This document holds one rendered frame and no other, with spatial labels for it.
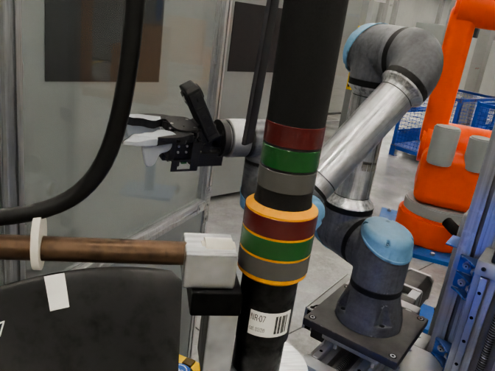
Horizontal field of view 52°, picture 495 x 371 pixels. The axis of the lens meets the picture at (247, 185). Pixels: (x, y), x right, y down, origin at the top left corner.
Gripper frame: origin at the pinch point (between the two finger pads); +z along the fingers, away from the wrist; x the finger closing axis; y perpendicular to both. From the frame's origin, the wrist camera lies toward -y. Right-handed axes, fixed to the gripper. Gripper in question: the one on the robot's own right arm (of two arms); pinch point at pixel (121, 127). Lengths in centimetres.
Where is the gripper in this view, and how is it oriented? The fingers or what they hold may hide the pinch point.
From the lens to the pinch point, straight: 89.6
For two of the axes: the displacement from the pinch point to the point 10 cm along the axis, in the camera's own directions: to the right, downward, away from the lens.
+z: -8.7, 0.5, -4.9
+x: -4.6, -4.7, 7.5
